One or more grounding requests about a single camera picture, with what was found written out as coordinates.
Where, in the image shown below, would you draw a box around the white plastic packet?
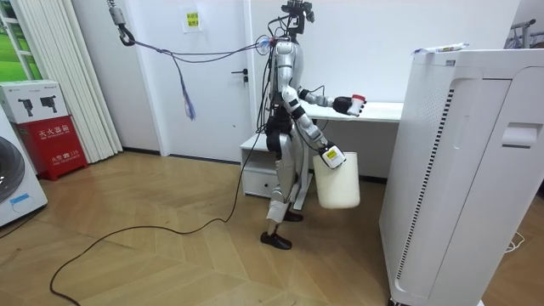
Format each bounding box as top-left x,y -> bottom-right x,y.
411,42 -> 471,56

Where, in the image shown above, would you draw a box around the white door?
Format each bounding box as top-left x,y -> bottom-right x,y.
126,0 -> 257,165

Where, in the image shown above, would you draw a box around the robot legs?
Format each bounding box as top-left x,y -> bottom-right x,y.
259,106 -> 305,251

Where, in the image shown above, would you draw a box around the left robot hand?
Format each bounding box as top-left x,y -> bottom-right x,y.
332,95 -> 362,118

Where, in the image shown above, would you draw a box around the white plastic bucket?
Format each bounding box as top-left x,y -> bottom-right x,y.
312,151 -> 361,210

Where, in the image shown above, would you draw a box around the paper notice with yellow label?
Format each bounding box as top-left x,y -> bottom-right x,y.
181,4 -> 203,34

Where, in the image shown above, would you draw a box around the white floor cable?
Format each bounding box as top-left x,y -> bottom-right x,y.
504,230 -> 526,255

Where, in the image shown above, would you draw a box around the cable bundle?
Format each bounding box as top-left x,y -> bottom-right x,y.
123,35 -> 273,122

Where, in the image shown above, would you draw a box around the red fire extinguisher box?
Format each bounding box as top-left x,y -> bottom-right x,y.
15,115 -> 89,182

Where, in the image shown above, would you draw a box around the white washing machine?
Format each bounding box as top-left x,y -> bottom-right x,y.
0,105 -> 48,229

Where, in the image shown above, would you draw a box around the white desk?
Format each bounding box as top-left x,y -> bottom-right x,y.
292,100 -> 404,212

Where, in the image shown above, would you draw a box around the black floor cable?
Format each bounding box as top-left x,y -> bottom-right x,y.
48,127 -> 267,306

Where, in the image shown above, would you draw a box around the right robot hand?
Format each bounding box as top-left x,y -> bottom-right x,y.
318,142 -> 348,170

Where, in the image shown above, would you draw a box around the grey metal rack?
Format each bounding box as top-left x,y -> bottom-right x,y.
503,18 -> 544,50

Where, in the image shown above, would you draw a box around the white bottle with red cap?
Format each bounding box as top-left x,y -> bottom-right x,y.
347,93 -> 367,117

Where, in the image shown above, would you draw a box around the window with green view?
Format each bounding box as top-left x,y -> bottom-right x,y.
0,0 -> 43,82

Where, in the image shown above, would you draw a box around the black door handle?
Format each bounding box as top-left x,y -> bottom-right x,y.
230,67 -> 250,84

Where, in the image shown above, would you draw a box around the white cardboard box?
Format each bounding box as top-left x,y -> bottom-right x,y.
0,79 -> 70,125

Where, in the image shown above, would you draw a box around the white drawer cabinet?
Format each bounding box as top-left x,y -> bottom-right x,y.
239,133 -> 314,200

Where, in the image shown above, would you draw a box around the robot body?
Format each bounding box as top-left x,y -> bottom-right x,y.
254,0 -> 316,155

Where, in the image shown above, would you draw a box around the grey metal hook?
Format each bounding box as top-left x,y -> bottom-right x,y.
105,0 -> 137,48

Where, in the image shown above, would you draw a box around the large white appliance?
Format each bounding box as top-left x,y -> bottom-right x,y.
378,47 -> 544,306

